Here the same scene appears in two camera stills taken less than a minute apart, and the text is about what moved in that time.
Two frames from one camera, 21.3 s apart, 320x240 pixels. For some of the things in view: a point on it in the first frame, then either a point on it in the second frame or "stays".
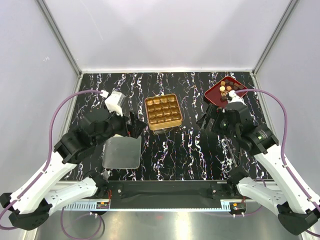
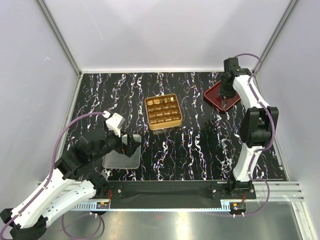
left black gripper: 139,126 to 130,148
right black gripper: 214,112 to 230,94
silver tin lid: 120,152 stays
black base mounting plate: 170,194 stays
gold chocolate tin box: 163,111 stays
